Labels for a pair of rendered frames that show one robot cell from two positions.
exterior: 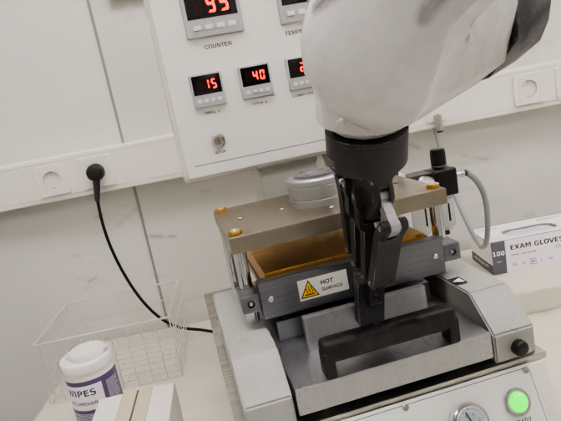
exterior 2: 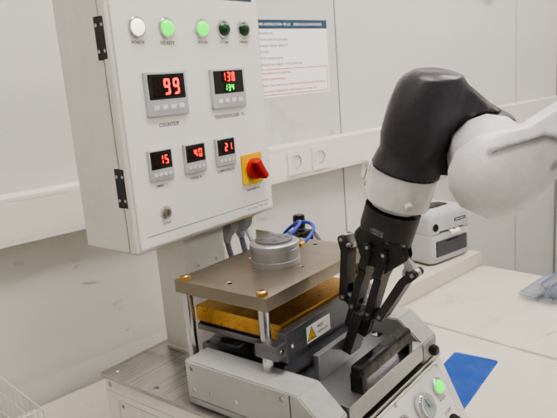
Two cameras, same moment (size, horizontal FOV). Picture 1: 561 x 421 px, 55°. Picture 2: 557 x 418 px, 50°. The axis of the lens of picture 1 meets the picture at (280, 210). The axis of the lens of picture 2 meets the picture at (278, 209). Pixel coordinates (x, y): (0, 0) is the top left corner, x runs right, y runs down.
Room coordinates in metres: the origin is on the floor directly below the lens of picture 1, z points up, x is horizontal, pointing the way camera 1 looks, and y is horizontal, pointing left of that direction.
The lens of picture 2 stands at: (0.00, 0.53, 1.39)
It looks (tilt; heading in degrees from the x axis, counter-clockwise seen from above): 12 degrees down; 319
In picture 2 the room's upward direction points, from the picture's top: 5 degrees counter-clockwise
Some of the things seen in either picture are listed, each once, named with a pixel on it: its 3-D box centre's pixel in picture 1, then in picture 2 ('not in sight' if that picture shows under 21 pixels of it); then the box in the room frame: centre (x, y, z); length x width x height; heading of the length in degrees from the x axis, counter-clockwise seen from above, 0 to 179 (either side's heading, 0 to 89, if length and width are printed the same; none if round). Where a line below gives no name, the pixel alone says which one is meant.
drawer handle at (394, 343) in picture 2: (389, 339); (383, 357); (0.51, -0.09, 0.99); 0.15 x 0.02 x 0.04; 100
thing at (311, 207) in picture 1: (329, 211); (269, 270); (0.73, -0.07, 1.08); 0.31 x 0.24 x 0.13; 100
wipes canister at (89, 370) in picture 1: (94, 388); not in sight; (0.85, 0.37, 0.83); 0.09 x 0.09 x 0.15
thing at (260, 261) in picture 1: (331, 230); (281, 286); (0.69, -0.06, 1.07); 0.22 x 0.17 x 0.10; 100
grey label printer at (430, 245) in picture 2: not in sight; (422, 228); (1.13, -1.05, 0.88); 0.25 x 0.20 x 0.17; 176
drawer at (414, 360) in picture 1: (347, 309); (306, 349); (0.65, -0.06, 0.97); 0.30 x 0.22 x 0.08; 10
